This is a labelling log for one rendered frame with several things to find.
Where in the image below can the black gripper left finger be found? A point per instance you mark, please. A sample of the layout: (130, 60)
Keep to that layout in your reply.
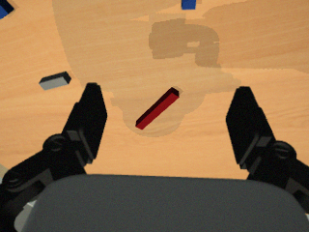
(62, 155)

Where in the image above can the small blue cube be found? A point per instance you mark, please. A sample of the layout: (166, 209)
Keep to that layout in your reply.
(188, 4)

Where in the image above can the dark red rod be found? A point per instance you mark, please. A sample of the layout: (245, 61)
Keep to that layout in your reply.
(157, 108)

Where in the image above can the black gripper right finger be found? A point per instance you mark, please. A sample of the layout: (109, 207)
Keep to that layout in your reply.
(256, 149)

